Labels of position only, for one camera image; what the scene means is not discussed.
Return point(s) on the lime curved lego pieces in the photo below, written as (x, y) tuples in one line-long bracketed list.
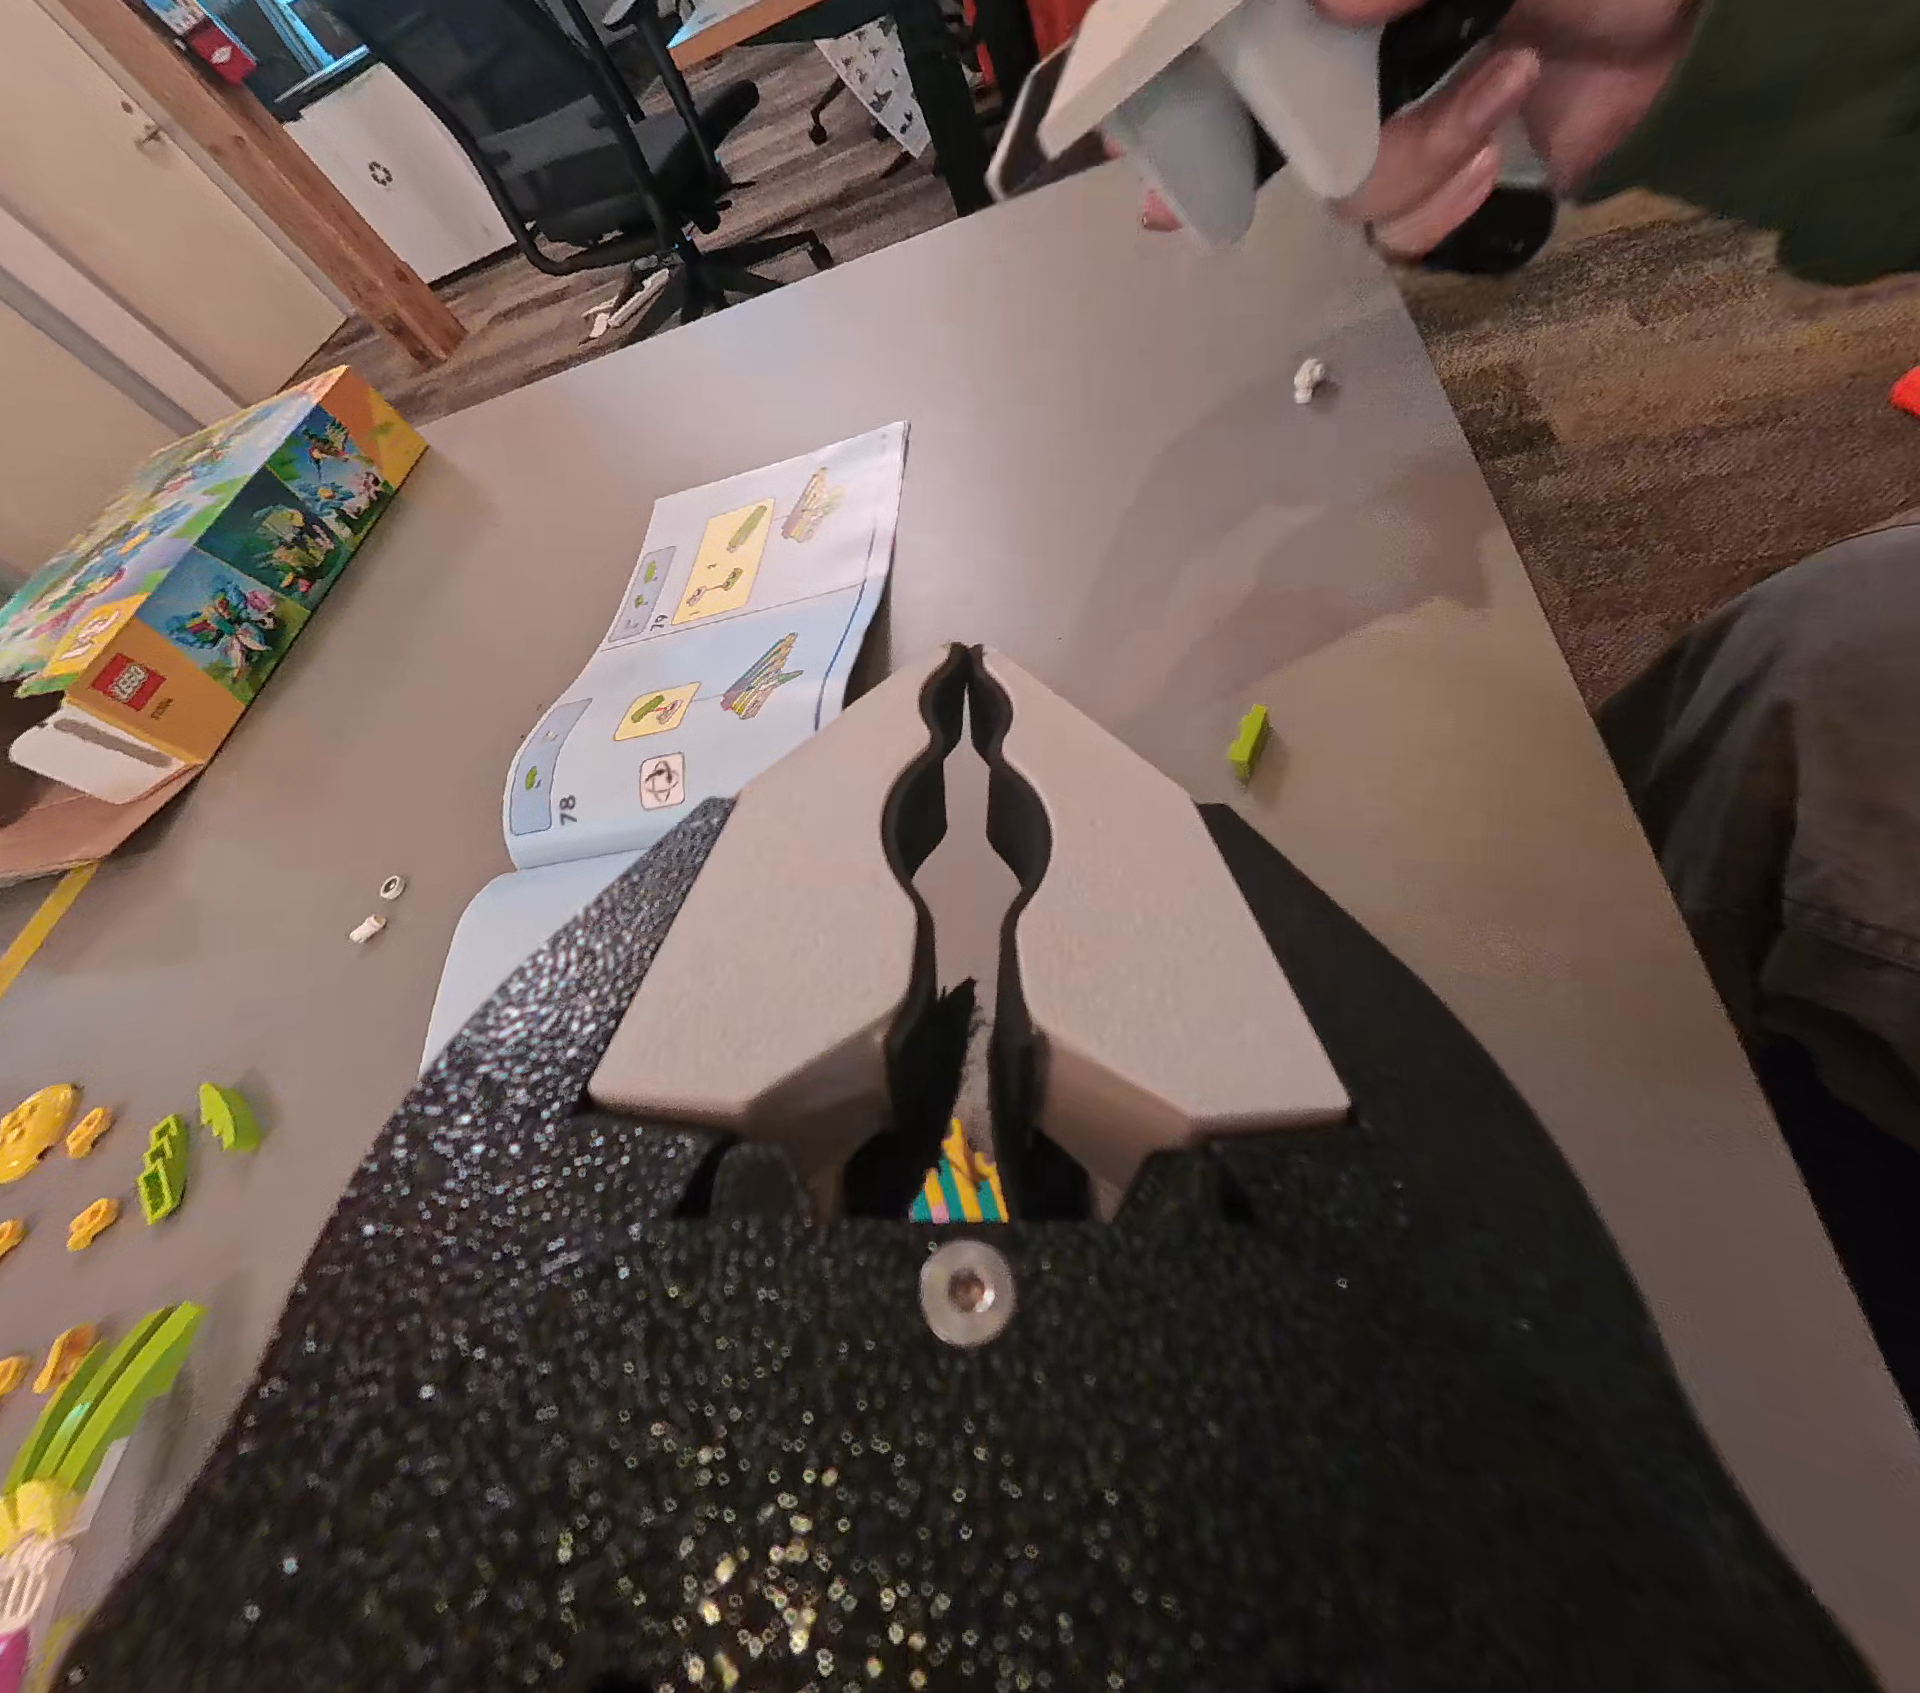
[(105, 1402)]

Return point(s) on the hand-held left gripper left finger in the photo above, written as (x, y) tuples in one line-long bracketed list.
[(780, 960)]

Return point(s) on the striped lego wing assembly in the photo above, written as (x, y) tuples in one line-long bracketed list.
[(960, 1183)]

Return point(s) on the small white lego piece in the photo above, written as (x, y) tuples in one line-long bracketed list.
[(1310, 378)]

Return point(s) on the lego instruction booklet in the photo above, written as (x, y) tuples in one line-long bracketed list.
[(720, 658)]

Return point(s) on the pink yellow lego bird assembly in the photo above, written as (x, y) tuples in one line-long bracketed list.
[(38, 1573)]

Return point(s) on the white recycling cabinet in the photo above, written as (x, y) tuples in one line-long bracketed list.
[(404, 162)]

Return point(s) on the group of yellow lego pieces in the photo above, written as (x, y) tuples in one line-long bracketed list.
[(38, 1132)]

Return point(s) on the lime lego grille piece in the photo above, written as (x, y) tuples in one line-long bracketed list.
[(163, 1175)]

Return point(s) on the lime lego leaf piece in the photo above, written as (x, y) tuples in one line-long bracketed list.
[(232, 1116)]

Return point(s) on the yellow floor tape strip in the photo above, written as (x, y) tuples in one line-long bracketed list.
[(44, 929)]

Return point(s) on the wooden post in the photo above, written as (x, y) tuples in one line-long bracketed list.
[(270, 179)]

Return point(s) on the black office chair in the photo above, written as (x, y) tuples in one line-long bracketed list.
[(510, 73)]

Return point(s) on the white printed paper sheet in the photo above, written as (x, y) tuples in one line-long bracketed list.
[(885, 89)]

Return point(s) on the colourful lego box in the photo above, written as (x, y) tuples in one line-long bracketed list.
[(224, 552)]

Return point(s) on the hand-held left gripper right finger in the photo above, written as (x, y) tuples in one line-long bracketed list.
[(1171, 960)]

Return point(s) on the person's grey trousers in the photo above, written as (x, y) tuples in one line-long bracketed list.
[(1800, 823)]

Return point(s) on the small lime lego piece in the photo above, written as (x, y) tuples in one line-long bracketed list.
[(1248, 742)]

